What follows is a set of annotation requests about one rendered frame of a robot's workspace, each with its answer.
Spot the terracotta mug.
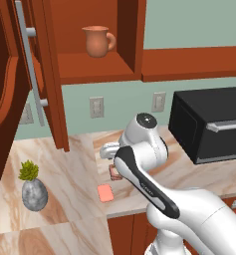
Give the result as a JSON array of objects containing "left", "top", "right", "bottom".
[{"left": 82, "top": 25, "right": 118, "bottom": 59}]

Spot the grey microwave handle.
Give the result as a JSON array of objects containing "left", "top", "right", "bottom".
[{"left": 206, "top": 119, "right": 236, "bottom": 133}]

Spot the green plant in grey vase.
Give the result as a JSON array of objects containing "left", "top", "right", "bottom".
[{"left": 18, "top": 159, "right": 49, "bottom": 212}]

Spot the red-brown low wall cabinet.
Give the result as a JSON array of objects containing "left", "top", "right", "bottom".
[{"left": 140, "top": 45, "right": 236, "bottom": 83}]

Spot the red-brown base cabinet door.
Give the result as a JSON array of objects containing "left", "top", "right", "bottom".
[
  {"left": 108, "top": 214, "right": 135, "bottom": 255},
  {"left": 133, "top": 212, "right": 159, "bottom": 255}
]

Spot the grey wall outlet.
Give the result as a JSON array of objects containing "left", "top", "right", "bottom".
[
  {"left": 19, "top": 103, "right": 35, "bottom": 126},
  {"left": 89, "top": 96, "right": 106, "bottom": 120},
  {"left": 150, "top": 91, "right": 167, "bottom": 114}
]

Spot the black microwave oven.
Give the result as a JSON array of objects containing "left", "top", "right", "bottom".
[{"left": 167, "top": 87, "right": 236, "bottom": 165}]

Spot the red-brown panelled cabinet door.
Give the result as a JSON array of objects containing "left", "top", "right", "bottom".
[{"left": 0, "top": 0, "right": 33, "bottom": 211}]

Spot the brownish pink bar soap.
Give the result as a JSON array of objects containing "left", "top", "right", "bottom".
[{"left": 109, "top": 163, "right": 124, "bottom": 182}]

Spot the grey bar door handle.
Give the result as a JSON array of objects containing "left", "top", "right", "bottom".
[{"left": 14, "top": 0, "right": 50, "bottom": 128}]

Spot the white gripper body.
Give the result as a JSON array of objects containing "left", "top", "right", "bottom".
[{"left": 99, "top": 141, "right": 121, "bottom": 161}]

